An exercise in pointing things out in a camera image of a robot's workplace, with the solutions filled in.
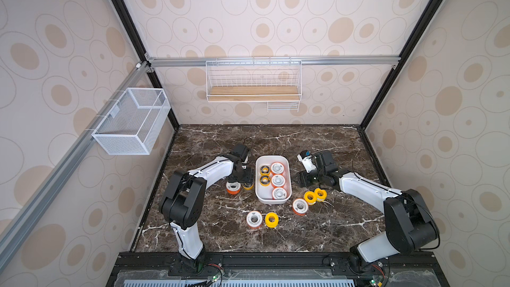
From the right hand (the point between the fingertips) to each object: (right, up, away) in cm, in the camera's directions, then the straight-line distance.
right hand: (296, 178), depth 90 cm
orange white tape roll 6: (-19, -17, -5) cm, 26 cm away
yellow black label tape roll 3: (-22, -6, +4) cm, 23 cm away
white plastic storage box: (-15, -8, +3) cm, 17 cm away
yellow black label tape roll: (-14, +2, +10) cm, 17 cm away
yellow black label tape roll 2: (-14, -2, +7) cm, 16 cm away
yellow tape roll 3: (+11, -9, 0) cm, 14 cm away
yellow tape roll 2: (+6, -9, 0) cm, 11 cm away
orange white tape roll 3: (-8, -7, +2) cm, 11 cm away
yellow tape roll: (-12, -17, -5) cm, 21 cm away
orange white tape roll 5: (+1, -12, -2) cm, 13 cm away
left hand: (-21, 0, +3) cm, 21 cm away
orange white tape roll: (-8, +3, +10) cm, 13 cm away
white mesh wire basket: (-86, +26, +17) cm, 91 cm away
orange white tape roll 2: (-8, -2, +5) cm, 10 cm away
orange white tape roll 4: (-29, -5, +2) cm, 30 cm away
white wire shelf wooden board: (-8, +46, +10) cm, 48 cm away
